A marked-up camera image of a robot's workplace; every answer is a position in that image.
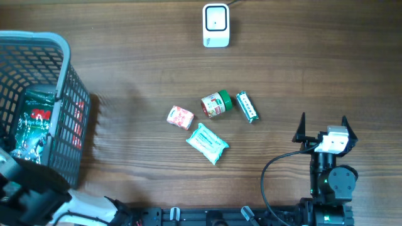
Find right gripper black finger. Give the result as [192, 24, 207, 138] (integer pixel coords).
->
[341, 116, 358, 141]
[292, 112, 318, 144]

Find green battery pack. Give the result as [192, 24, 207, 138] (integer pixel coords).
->
[236, 91, 259, 123]

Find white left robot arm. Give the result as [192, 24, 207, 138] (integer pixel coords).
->
[1, 150, 134, 225]

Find white barcode scanner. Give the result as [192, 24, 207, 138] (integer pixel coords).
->
[202, 3, 230, 48]

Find red snack stick packet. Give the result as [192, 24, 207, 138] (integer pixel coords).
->
[72, 102, 85, 149]

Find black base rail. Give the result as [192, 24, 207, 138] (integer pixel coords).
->
[132, 206, 312, 226]

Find green lid jar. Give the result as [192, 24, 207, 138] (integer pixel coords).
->
[201, 90, 233, 118]

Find red white tissue packet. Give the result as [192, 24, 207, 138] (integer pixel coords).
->
[166, 105, 195, 130]

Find green 3M glove packet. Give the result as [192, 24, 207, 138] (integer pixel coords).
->
[10, 90, 55, 164]

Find grey plastic mesh basket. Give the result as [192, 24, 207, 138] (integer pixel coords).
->
[1, 31, 90, 188]

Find teal wet wipes packet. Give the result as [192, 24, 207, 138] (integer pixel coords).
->
[186, 123, 229, 165]

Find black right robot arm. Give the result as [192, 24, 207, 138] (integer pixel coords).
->
[292, 113, 358, 226]

